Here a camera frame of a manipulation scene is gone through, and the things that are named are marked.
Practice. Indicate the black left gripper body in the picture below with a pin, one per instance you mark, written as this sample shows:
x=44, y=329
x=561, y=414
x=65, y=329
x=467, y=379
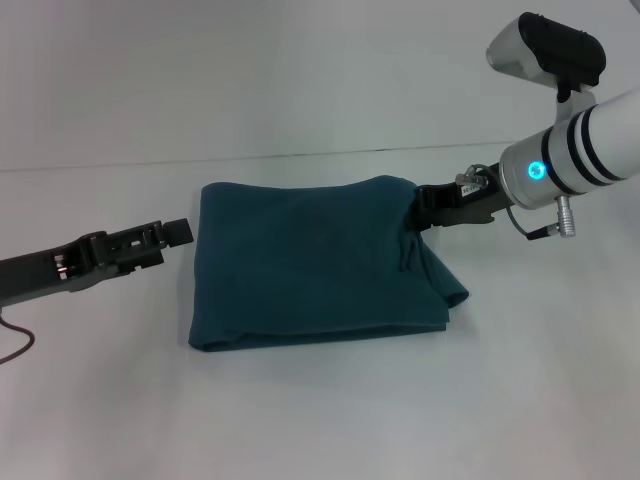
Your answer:
x=45, y=272

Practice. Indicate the teal t-shirt with FREE print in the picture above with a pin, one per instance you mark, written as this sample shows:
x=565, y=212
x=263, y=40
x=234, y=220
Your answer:
x=310, y=260

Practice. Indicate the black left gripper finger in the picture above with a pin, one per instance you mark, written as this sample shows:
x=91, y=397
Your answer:
x=150, y=237
x=140, y=261

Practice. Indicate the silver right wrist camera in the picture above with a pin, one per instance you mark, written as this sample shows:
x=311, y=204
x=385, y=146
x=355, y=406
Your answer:
x=550, y=47

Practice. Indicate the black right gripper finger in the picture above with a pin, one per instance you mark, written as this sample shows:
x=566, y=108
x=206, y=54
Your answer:
x=430, y=219
x=437, y=196

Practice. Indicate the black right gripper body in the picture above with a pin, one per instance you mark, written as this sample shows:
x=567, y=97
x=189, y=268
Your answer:
x=480, y=205

